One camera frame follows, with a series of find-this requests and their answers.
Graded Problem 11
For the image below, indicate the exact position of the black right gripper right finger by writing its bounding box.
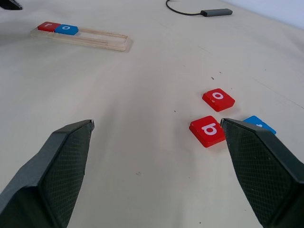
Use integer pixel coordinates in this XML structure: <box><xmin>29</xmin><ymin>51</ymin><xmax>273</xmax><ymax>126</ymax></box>
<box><xmin>220</xmin><ymin>118</ymin><xmax>304</xmax><ymax>228</ymax></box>

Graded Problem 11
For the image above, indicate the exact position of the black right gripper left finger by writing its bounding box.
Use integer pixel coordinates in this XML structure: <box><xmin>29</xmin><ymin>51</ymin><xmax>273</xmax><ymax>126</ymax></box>
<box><xmin>0</xmin><ymin>119</ymin><xmax>95</xmax><ymax>228</ymax></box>

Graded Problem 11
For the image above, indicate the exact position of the grey usb hub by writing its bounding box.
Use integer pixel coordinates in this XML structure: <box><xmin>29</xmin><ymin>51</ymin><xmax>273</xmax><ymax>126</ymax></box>
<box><xmin>200</xmin><ymin>8</ymin><xmax>233</xmax><ymax>18</ymax></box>

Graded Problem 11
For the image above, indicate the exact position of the red letter tile b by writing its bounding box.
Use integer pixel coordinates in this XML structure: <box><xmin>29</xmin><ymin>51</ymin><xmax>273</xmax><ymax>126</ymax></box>
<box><xmin>189</xmin><ymin>115</ymin><xmax>227</xmax><ymax>148</ymax></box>

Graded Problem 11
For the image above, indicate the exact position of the black usb cable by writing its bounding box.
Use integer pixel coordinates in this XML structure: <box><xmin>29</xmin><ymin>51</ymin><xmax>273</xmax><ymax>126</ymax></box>
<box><xmin>165</xmin><ymin>0</ymin><xmax>202</xmax><ymax>16</ymax></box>

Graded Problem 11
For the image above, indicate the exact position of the red letter tile o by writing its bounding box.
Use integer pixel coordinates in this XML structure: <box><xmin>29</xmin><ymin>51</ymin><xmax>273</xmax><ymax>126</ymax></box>
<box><xmin>202</xmin><ymin>88</ymin><xmax>236</xmax><ymax>113</ymax></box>

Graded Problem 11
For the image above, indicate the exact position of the black object at table edge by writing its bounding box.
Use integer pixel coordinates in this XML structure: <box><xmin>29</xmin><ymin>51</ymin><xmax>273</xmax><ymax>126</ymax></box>
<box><xmin>0</xmin><ymin>0</ymin><xmax>23</xmax><ymax>10</ymax></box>

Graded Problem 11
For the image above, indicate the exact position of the blue tile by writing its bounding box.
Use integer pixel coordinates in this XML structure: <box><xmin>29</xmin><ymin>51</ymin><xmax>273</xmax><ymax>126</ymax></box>
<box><xmin>54</xmin><ymin>24</ymin><xmax>79</xmax><ymax>36</ymax></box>
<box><xmin>242</xmin><ymin>115</ymin><xmax>277</xmax><ymax>135</ymax></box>

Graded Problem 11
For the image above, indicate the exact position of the wooden tile tray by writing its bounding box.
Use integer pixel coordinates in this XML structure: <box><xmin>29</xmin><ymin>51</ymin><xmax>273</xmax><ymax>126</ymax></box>
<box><xmin>30</xmin><ymin>27</ymin><xmax>133</xmax><ymax>52</ymax></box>

